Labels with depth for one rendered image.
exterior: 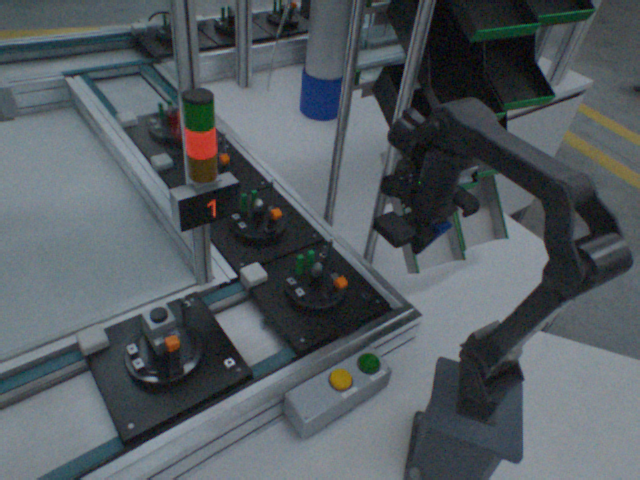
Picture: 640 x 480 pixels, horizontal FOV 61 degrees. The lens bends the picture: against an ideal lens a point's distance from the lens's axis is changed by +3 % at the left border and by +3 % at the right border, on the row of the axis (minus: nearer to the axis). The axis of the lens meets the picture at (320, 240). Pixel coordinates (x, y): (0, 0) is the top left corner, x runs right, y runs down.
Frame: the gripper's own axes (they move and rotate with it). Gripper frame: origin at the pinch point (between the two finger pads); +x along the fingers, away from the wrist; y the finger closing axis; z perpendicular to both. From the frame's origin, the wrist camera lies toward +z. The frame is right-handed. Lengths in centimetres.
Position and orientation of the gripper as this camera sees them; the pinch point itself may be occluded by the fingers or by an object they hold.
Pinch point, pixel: (420, 238)
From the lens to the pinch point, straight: 89.9
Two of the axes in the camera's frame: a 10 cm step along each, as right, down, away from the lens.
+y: -8.1, 3.3, -4.8
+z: -5.7, -5.9, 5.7
